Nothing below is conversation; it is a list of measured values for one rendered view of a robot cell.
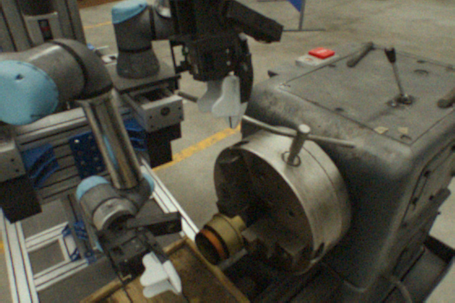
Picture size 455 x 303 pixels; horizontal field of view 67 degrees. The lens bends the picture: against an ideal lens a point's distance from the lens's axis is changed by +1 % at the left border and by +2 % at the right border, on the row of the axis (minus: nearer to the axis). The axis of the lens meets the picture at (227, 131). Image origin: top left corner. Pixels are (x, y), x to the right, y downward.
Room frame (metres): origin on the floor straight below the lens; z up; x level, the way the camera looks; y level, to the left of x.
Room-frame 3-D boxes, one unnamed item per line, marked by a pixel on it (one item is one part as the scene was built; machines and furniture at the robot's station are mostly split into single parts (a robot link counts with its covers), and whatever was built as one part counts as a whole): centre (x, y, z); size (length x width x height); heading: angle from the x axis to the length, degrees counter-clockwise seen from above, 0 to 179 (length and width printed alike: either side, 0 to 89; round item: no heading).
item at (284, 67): (0.92, -0.17, 1.24); 0.09 x 0.08 x 0.03; 131
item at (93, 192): (0.57, 0.30, 1.08); 0.11 x 0.08 x 0.09; 40
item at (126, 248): (0.45, 0.20, 1.08); 0.12 x 0.09 x 0.08; 40
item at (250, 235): (0.45, -0.11, 1.08); 0.12 x 0.11 x 0.05; 41
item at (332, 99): (0.84, -0.39, 1.06); 0.59 x 0.48 x 0.39; 131
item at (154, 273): (0.37, 0.13, 1.09); 0.09 x 0.06 x 0.03; 40
